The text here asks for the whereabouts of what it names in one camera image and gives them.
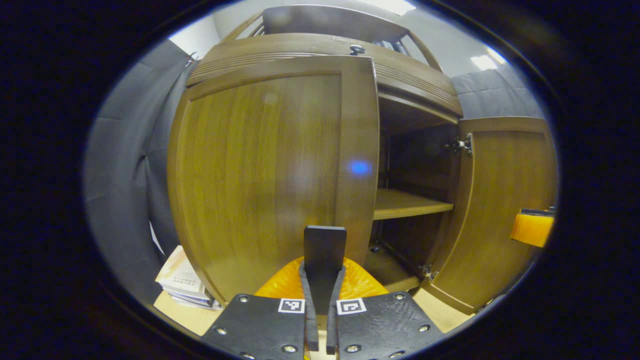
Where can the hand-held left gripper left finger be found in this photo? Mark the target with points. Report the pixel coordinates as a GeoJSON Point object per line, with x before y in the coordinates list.
{"type": "Point", "coordinates": [260, 330]}

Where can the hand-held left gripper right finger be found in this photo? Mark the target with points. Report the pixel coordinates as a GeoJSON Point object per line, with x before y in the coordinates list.
{"type": "Point", "coordinates": [385, 327]}

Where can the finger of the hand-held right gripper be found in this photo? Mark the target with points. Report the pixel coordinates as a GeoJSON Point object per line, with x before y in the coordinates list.
{"type": "Point", "coordinates": [532, 229]}

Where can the wooden shoe cabinet door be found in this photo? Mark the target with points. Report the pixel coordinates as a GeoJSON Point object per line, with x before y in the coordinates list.
{"type": "Point", "coordinates": [250, 175]}
{"type": "Point", "coordinates": [500, 210]}

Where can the wooden double-door shoe cabinet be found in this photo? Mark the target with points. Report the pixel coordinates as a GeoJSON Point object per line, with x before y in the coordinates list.
{"type": "Point", "coordinates": [410, 200]}

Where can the metal door hinge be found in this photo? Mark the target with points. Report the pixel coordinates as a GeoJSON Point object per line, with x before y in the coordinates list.
{"type": "Point", "coordinates": [428, 272]}
{"type": "Point", "coordinates": [461, 145]}

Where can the stack of books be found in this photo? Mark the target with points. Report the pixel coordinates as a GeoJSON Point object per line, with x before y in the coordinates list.
{"type": "Point", "coordinates": [182, 280]}

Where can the small ceiling light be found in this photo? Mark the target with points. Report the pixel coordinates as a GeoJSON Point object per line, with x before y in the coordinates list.
{"type": "Point", "coordinates": [486, 60]}

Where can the black round drawer knob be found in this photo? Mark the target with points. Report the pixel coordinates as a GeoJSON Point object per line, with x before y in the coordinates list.
{"type": "Point", "coordinates": [357, 49]}

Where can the large ceiling light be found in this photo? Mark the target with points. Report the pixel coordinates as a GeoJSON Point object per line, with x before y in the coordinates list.
{"type": "Point", "coordinates": [392, 5]}

